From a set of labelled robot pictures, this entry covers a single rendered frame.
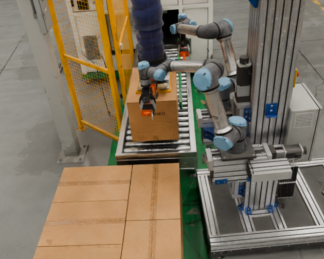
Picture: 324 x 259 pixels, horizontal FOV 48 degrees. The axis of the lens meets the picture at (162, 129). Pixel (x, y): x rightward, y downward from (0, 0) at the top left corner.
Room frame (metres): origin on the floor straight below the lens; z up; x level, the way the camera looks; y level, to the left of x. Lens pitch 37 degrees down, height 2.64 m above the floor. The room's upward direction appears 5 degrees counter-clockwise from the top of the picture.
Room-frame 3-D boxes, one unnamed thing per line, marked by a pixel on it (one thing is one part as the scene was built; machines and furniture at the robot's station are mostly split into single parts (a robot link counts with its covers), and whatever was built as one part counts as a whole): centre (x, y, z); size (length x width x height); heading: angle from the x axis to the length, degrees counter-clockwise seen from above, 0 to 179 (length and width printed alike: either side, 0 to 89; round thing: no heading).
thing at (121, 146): (3.59, 0.30, 0.50); 2.31 x 0.05 x 0.19; 175
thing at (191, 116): (3.53, -0.34, 0.50); 2.31 x 0.05 x 0.19; 175
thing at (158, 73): (2.12, -0.01, 1.51); 0.11 x 0.11 x 0.08; 49
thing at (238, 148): (1.87, -0.48, 1.09); 0.15 x 0.15 x 0.10
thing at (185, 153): (2.39, 0.07, 0.58); 0.70 x 0.03 x 0.06; 85
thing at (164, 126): (2.76, 0.04, 0.88); 0.60 x 0.40 x 0.40; 176
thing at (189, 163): (2.39, 0.07, 0.47); 0.70 x 0.03 x 0.15; 85
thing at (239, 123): (1.86, -0.48, 1.20); 0.13 x 0.12 x 0.14; 139
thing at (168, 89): (2.74, -0.07, 1.11); 0.34 x 0.10 x 0.05; 174
